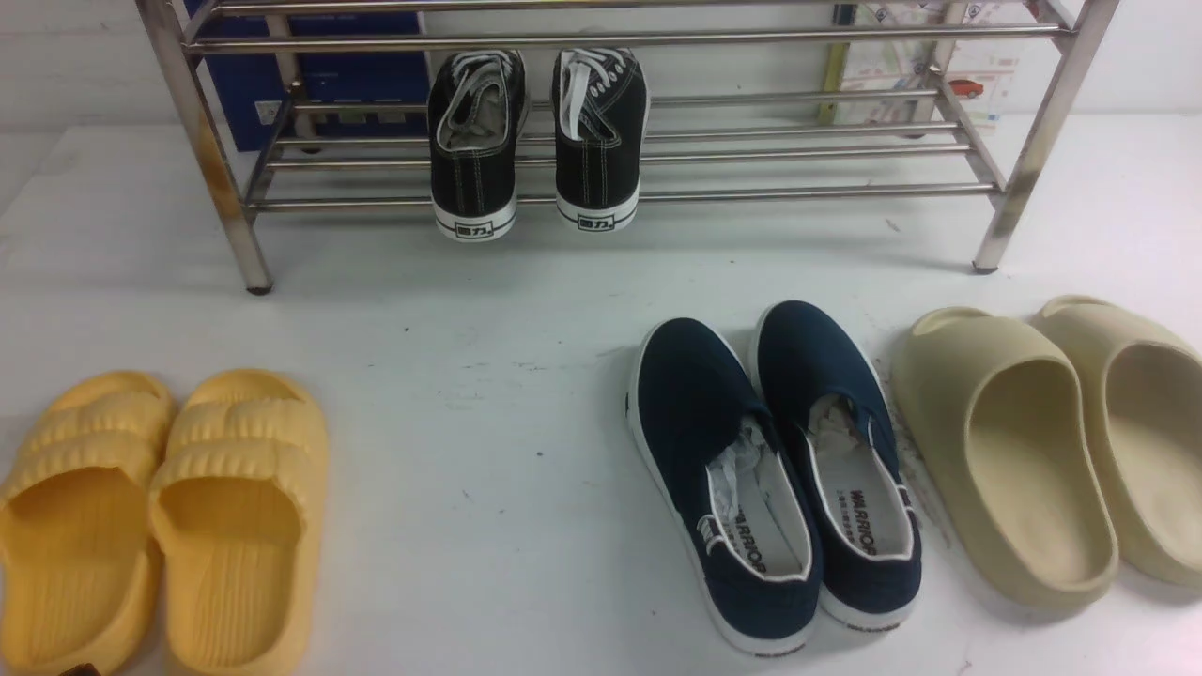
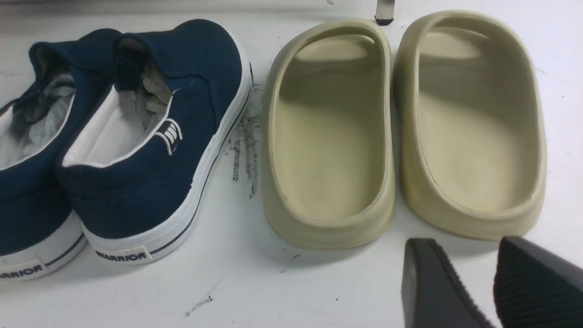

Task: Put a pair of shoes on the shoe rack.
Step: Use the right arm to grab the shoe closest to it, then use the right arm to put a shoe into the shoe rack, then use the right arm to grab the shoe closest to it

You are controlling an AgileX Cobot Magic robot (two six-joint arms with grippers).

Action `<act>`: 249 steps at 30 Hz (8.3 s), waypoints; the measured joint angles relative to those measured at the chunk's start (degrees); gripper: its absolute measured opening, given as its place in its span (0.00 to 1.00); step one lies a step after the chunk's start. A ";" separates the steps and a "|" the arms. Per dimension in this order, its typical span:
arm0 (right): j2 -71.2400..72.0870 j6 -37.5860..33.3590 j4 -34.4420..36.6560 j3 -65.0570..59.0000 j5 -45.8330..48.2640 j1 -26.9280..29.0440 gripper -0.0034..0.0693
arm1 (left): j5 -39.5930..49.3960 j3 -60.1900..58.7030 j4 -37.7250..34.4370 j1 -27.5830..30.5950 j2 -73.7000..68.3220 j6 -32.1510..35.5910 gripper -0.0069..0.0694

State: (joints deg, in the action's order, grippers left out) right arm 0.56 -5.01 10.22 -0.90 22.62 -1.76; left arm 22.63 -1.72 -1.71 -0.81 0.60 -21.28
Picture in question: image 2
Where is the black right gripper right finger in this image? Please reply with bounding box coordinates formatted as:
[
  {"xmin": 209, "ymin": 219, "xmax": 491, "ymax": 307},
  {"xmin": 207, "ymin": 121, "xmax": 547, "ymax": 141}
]
[{"xmin": 493, "ymin": 236, "xmax": 583, "ymax": 328}]

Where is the beige foam slide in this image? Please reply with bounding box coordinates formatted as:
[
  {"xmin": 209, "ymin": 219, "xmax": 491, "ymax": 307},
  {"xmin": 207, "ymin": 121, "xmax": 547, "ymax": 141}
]
[
  {"xmin": 261, "ymin": 19, "xmax": 396, "ymax": 250},
  {"xmin": 392, "ymin": 11, "xmax": 547, "ymax": 241}
]

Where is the left beige foam slide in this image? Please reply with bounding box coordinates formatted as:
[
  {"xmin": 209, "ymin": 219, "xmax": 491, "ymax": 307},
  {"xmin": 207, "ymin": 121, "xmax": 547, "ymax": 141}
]
[{"xmin": 261, "ymin": 19, "xmax": 396, "ymax": 250}]

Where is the navy canvas sneaker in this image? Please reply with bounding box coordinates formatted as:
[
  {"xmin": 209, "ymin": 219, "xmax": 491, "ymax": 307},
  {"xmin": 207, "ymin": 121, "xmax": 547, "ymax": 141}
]
[
  {"xmin": 56, "ymin": 19, "xmax": 253, "ymax": 265},
  {"xmin": 0, "ymin": 28, "xmax": 121, "ymax": 282}
]

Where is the stainless steel shoe rack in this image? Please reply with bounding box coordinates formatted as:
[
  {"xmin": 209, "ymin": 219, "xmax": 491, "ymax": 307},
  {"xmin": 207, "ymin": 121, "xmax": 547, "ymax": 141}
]
[{"xmin": 374, "ymin": 0, "xmax": 396, "ymax": 26}]

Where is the right beige foam slide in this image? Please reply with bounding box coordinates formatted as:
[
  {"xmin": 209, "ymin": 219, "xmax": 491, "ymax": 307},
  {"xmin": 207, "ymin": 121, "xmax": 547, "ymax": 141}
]
[{"xmin": 392, "ymin": 11, "xmax": 547, "ymax": 241}]

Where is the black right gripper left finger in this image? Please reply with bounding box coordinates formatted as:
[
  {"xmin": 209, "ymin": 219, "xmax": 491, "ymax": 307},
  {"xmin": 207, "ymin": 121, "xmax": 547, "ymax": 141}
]
[{"xmin": 400, "ymin": 237, "xmax": 493, "ymax": 328}]

